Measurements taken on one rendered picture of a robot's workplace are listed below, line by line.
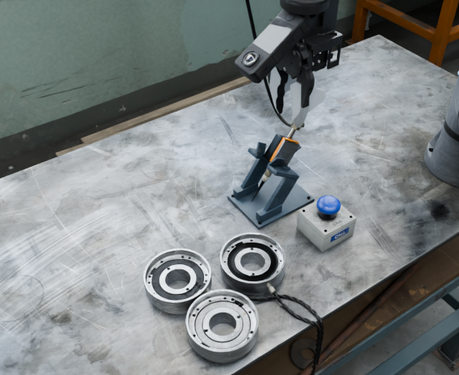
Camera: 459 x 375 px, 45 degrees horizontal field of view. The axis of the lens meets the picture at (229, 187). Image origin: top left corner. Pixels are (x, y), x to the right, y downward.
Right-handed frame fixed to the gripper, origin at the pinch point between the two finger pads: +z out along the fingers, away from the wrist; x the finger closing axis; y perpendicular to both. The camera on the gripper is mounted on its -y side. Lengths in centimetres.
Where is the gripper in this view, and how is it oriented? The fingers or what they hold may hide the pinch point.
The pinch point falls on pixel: (286, 114)
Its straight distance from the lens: 92.8
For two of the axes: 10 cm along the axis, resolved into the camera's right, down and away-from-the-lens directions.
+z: 0.2, 7.3, 6.8
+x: -5.6, -5.6, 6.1
